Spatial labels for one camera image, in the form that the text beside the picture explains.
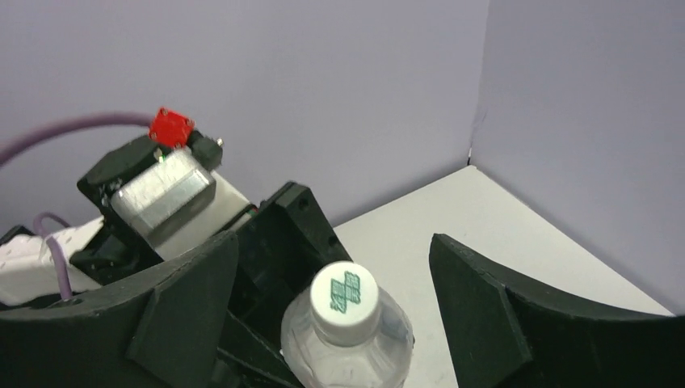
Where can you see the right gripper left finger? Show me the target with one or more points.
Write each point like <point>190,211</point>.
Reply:
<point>156,328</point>

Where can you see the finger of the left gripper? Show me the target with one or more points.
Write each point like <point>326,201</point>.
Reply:
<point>250,359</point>

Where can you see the clear water bottle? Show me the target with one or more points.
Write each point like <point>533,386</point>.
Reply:
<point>344,330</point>

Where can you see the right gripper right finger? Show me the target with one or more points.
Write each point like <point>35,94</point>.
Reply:
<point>506,329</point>

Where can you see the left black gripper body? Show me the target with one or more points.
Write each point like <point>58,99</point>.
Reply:
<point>285,243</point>

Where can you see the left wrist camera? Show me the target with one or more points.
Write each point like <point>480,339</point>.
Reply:
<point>180,200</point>

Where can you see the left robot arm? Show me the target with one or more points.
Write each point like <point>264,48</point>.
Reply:
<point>39,270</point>

